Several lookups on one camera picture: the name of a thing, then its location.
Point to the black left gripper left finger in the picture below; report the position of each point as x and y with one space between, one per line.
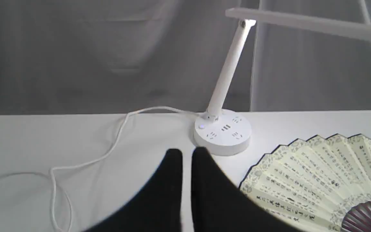
156 207

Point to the white backdrop curtain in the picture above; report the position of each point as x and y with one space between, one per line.
116 56

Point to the white desk lamp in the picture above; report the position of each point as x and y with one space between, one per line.
281 61

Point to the cream paper folding fan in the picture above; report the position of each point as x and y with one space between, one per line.
315 185

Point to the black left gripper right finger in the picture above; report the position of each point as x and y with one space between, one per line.
219 206

